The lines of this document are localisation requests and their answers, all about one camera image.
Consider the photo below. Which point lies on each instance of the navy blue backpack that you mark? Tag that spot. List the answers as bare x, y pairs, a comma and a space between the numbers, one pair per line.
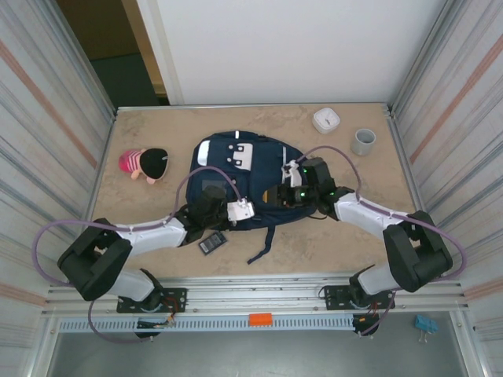
267, 169

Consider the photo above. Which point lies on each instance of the black calculator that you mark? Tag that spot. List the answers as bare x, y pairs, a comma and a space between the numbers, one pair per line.
213, 243

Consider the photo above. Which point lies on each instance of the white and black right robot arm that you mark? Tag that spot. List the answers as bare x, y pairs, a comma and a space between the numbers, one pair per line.
365, 212

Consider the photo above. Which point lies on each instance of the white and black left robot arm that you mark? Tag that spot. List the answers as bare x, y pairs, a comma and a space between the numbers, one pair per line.
153, 235

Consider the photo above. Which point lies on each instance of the grey cup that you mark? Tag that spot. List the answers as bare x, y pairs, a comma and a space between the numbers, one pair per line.
363, 142

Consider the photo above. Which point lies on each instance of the white square timer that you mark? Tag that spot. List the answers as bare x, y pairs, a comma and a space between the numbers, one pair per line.
327, 119

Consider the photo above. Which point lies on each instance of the pink striped plush doll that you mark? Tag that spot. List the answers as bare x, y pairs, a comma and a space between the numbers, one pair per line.
133, 163

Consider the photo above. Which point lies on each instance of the blue binder clip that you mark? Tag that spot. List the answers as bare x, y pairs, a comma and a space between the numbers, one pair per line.
425, 323

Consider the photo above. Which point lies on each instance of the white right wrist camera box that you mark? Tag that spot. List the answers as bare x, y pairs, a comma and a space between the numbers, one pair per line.
294, 173

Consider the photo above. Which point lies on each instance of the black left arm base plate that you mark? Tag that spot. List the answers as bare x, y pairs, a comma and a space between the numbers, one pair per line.
177, 294

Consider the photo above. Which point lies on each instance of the aluminium table edge rail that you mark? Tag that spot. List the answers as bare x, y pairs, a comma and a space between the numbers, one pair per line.
255, 106

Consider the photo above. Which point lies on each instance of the aluminium mounting rail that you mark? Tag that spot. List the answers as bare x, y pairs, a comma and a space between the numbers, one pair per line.
255, 298

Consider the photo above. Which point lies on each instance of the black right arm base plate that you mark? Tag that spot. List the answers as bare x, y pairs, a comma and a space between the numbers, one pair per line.
334, 292

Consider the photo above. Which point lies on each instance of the white door frame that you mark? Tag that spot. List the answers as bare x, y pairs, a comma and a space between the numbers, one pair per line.
157, 51

